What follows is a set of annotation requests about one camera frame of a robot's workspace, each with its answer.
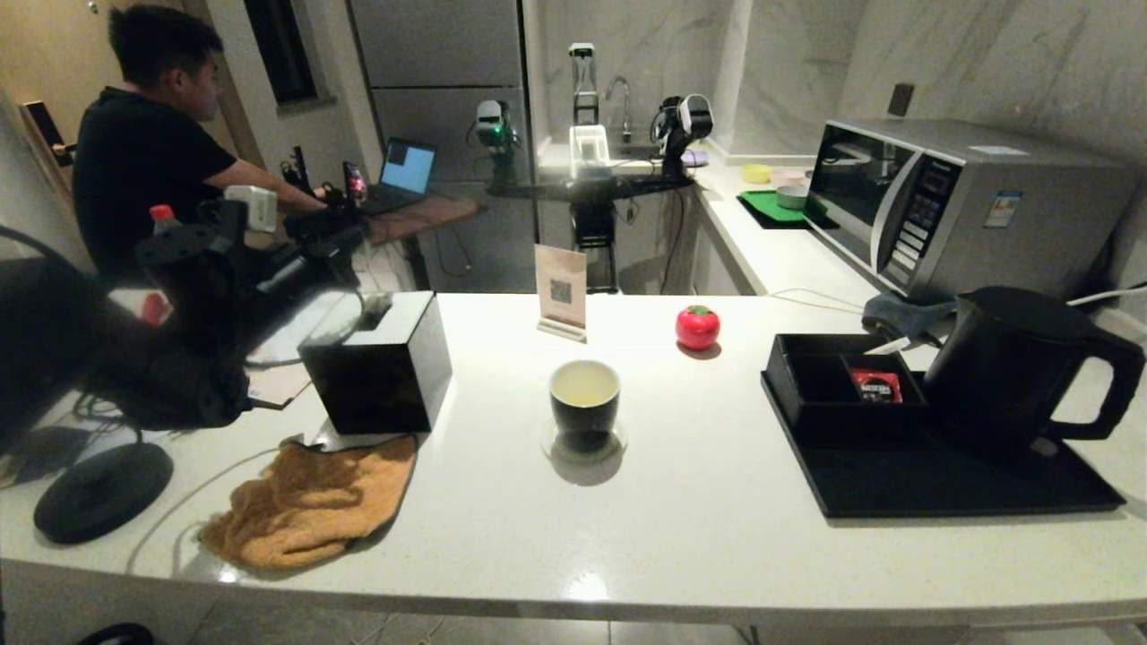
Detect black compartment box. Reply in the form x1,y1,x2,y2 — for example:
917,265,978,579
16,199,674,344
768,333,931,447

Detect silver microwave oven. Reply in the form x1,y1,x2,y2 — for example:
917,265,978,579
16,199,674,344
806,118,1146,304

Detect black teleoperation rig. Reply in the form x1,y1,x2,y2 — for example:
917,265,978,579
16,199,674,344
280,146,373,238

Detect white kitchen cabinet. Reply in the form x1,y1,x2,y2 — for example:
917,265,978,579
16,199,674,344
692,191,764,297

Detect orange fluffy towel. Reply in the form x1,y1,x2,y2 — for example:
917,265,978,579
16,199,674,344
198,436,420,572

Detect grey refrigerator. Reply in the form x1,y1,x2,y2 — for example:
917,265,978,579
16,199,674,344
349,0,539,295

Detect red tomato toy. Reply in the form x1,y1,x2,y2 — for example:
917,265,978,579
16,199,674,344
676,305,723,351

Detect open black laptop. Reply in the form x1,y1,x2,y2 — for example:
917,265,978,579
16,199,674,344
367,137,440,216

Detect round black kettle base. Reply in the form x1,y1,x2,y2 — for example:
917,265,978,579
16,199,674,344
33,442,176,545

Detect green tray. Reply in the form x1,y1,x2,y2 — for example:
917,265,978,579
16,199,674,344
738,189,840,230

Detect black tissue box white lid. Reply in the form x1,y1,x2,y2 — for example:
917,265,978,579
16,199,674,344
298,290,453,437

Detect dark grey cloth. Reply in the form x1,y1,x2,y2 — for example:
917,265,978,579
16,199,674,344
863,293,962,347

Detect grey device green light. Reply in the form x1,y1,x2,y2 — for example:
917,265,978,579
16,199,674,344
475,99,521,187

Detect brown wooden desk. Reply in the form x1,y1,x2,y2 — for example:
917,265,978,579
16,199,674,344
354,193,485,292

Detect black ring shaped part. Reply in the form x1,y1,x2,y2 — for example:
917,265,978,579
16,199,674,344
76,623,158,645

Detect brown paper packet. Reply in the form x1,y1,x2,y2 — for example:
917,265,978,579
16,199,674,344
246,363,313,410

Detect red coffee sachet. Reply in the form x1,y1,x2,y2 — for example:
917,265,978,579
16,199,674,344
849,368,904,405

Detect dark flat device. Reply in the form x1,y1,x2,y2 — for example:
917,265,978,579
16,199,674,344
0,426,93,489

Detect black mouse cable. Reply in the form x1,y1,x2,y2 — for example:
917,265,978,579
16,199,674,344
74,390,149,446

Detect large black tray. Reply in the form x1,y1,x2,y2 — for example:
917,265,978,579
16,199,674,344
762,367,1128,520

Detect beige QR code sign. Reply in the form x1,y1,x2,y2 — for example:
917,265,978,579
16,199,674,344
535,244,590,344

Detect black mug white inside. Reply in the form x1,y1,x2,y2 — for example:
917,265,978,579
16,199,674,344
548,359,623,453

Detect green mat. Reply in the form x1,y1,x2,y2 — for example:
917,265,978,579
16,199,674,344
744,189,813,222

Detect black white camera device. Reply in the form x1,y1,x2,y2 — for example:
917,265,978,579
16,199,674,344
654,93,715,178

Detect man in black shirt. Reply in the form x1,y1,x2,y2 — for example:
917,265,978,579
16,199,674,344
72,4,377,283

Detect dark window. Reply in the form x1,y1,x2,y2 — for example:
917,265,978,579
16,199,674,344
244,0,323,111

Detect black electric kettle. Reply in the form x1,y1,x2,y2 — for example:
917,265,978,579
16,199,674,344
925,286,1147,453

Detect tall clear blender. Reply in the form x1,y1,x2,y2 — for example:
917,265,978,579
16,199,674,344
569,42,599,126

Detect chrome sink faucet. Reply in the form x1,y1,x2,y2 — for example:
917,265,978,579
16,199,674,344
606,76,634,144

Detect black door lock handle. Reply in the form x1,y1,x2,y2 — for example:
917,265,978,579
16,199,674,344
22,101,80,171

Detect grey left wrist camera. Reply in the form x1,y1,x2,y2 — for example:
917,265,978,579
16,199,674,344
224,185,280,236

